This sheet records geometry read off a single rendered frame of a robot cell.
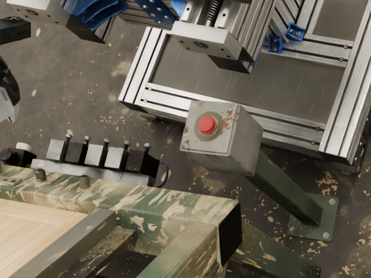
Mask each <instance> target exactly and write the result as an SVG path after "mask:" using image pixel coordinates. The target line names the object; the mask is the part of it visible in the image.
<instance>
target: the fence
mask: <svg viewBox="0 0 371 278"><path fill-rule="evenodd" d="M116 227H117V223H116V214H115V211H113V210H106V209H102V208H96V209H95V210H93V211H92V212H91V213H90V214H88V215H87V216H86V217H85V218H83V219H82V220H80V221H79V222H78V223H77V224H75V225H74V226H73V227H72V228H70V229H69V230H68V231H67V232H65V233H64V234H63V235H62V236H60V237H59V238H58V239H57V240H55V241H54V242H53V243H51V244H50V245H49V246H48V247H46V248H45V249H44V250H43V251H41V252H40V253H39V254H38V255H36V256H35V257H33V258H32V259H31V260H30V261H28V262H27V263H26V264H25V265H23V266H22V267H21V268H20V269H18V270H17V271H16V272H15V273H13V274H12V275H11V276H10V277H8V278H58V277H59V276H60V275H62V274H63V273H64V272H65V271H66V270H67V269H68V268H70V267H71V266H72V265H73V264H74V263H75V262H76V261H78V260H79V259H80V258H81V257H83V256H84V255H85V254H86V253H87V252H88V251H89V250H91V249H92V248H93V247H94V246H95V245H96V244H97V243H99V242H100V241H101V240H102V239H103V238H104V237H105V236H107V235H108V234H109V233H110V232H111V231H112V230H113V229H115V228H116Z"/></svg>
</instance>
